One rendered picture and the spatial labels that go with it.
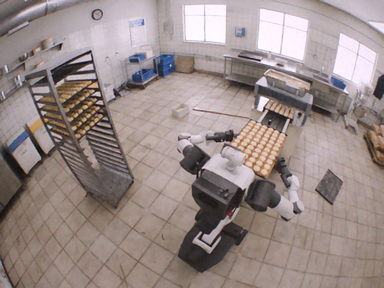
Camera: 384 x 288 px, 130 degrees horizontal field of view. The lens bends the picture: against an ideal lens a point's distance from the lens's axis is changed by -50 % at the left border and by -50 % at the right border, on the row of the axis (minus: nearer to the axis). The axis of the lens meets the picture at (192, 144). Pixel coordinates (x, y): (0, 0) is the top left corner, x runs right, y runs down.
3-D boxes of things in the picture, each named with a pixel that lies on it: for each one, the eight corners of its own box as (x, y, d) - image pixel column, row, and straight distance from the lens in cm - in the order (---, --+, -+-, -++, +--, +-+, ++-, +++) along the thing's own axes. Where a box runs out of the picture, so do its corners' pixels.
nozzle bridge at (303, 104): (259, 98, 258) (263, 76, 246) (306, 117, 253) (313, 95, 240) (251, 107, 230) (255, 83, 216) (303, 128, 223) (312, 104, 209)
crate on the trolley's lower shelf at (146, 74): (143, 74, 567) (142, 68, 561) (154, 75, 546) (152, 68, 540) (132, 81, 526) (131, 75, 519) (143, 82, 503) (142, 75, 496)
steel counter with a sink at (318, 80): (221, 86, 494) (223, 43, 460) (229, 78, 556) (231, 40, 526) (338, 123, 509) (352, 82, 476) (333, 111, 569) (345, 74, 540)
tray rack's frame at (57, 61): (136, 180, 248) (95, 44, 159) (117, 210, 232) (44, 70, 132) (104, 167, 285) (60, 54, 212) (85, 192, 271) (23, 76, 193)
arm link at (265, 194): (276, 212, 93) (258, 200, 85) (264, 212, 99) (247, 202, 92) (283, 192, 97) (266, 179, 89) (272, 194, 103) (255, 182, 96)
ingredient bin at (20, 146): (30, 180, 393) (8, 151, 362) (23, 167, 450) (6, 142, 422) (46, 162, 392) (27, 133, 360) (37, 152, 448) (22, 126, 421)
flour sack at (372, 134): (366, 132, 527) (369, 127, 521) (375, 136, 553) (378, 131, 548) (375, 150, 476) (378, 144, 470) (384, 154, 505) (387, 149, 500)
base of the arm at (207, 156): (196, 176, 109) (194, 178, 98) (181, 163, 111) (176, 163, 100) (212, 158, 108) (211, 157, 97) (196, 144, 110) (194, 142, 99)
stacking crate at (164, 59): (164, 59, 627) (163, 54, 622) (174, 60, 605) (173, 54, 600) (153, 64, 581) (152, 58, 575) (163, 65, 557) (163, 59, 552)
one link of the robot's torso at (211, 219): (210, 238, 125) (212, 228, 108) (194, 227, 127) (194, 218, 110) (231, 208, 135) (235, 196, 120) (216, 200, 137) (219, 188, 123)
